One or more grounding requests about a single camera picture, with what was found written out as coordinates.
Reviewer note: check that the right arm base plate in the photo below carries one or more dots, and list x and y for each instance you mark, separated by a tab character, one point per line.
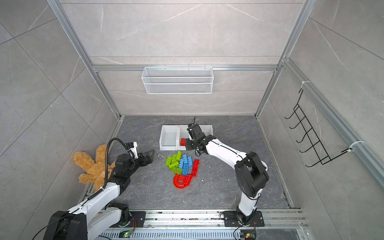
237	219

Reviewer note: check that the brown teddy bear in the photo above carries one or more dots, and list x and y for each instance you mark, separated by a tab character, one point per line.
95	169

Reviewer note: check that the black wire hook rack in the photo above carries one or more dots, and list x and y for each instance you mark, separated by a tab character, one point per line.
310	134

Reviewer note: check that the red arch lego piece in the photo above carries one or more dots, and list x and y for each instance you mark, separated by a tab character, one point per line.
178	184

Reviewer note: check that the white middle plastic bin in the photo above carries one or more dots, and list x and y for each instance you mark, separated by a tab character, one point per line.
182	134

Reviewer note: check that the long red lego brick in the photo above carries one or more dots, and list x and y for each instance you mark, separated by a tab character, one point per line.
195	168

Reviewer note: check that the blue lego brick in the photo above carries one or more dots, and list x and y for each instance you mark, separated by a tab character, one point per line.
190	162
185	169

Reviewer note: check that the green lego brick lower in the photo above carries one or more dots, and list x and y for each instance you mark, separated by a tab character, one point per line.
176	170

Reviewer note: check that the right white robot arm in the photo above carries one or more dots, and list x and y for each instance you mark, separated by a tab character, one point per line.
251	173

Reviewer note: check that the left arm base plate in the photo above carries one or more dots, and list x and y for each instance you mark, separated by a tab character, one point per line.
132	219

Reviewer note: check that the red lego brick on arch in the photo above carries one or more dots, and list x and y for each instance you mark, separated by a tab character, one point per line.
185	180

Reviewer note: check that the aluminium front rail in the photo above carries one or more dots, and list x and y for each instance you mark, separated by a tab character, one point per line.
216	219

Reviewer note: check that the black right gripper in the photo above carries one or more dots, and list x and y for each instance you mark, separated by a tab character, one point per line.
188	145

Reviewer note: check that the white wire mesh basket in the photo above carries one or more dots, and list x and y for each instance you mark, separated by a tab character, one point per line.
178	80

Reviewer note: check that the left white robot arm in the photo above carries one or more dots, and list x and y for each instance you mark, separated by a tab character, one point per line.
110	173

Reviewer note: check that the white right plastic bin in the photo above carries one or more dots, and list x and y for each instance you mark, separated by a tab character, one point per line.
207	129

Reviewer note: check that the white left plastic bin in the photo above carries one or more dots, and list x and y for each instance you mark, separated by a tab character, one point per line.
169	138

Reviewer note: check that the green lego brick upper left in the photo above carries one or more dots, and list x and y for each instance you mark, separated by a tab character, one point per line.
168	161

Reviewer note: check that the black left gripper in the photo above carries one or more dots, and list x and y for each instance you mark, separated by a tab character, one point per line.
144	163

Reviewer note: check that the white plastic bin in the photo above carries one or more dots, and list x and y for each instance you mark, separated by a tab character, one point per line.
207	129
182	134
169	138

